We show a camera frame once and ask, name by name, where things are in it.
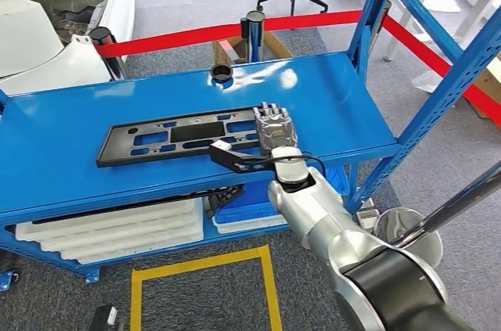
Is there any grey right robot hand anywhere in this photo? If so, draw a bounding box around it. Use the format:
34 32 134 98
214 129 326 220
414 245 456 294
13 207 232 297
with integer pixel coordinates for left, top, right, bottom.
252 102 299 156

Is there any black round tube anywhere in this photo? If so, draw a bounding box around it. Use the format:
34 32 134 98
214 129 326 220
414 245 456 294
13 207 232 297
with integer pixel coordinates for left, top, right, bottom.
209 64 233 85

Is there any chrome stanchion post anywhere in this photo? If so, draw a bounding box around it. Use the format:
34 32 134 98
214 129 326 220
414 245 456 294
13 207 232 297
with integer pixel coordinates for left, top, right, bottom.
239 10 266 64

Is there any black finned plastic part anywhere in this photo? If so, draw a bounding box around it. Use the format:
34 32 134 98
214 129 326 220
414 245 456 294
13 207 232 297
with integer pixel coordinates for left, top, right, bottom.
204 183 245 218

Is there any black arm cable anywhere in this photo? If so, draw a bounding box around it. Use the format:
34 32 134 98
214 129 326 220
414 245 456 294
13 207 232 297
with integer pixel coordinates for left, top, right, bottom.
250 151 327 179

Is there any yellow floor tape square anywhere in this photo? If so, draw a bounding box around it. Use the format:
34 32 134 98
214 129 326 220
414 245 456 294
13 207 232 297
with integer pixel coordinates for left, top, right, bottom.
129 244 284 331

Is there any white car body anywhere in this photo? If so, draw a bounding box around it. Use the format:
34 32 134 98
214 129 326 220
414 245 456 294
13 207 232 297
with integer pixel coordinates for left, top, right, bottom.
0 0 137 96

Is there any black-topped stanchion post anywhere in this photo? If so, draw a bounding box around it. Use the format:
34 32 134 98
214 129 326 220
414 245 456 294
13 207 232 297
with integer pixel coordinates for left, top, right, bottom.
88 26 126 82

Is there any red barrier belt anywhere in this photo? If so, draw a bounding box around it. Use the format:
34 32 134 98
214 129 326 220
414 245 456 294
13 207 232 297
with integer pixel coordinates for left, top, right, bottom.
94 23 251 59
264 9 363 33
381 13 501 128

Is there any white plastic tray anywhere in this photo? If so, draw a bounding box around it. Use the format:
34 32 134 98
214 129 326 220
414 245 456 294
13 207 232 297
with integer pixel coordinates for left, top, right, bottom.
59 227 204 261
15 197 201 242
39 217 203 253
76 237 204 266

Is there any cardboard box with open flap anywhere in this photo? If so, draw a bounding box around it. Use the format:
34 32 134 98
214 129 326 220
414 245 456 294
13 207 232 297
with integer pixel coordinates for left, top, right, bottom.
467 53 501 122

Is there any white plastic bin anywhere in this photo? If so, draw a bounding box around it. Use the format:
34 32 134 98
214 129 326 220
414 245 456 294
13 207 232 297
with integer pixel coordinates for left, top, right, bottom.
212 213 288 236

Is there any dark stanchion post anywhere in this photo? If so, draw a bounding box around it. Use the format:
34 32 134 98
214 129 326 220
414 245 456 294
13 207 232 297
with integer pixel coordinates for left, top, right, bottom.
367 0 392 55

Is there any white plastic bag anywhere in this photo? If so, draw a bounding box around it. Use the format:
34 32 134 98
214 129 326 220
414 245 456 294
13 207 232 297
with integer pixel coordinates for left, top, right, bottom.
410 67 445 95

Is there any blue plastic bin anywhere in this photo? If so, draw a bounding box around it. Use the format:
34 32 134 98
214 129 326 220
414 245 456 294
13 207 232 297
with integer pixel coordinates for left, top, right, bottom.
213 165 351 226

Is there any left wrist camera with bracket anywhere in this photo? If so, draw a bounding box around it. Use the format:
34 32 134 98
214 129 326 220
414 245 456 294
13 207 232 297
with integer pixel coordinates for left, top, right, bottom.
88 305 127 331

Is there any white table frame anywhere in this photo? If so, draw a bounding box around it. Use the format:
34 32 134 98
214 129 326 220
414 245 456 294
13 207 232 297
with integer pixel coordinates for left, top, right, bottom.
342 0 501 63

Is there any white paper sheet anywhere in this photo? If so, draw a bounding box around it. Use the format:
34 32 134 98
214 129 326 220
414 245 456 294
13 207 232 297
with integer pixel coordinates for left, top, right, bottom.
423 0 463 14

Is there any chrome stanchion with round base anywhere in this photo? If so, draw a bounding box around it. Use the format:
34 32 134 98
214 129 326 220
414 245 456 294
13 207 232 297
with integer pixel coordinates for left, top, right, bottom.
373 160 501 270

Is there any black plastic panel part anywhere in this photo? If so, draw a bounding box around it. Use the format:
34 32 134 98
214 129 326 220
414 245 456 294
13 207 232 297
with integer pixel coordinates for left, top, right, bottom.
96 106 271 169

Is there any long black trim part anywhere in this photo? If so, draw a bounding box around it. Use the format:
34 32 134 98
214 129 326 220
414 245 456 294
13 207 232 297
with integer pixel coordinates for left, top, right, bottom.
31 185 244 226

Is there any blue metal shelf rack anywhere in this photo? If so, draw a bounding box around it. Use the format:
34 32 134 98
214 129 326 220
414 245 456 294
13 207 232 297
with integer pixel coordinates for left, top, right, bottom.
0 0 501 293

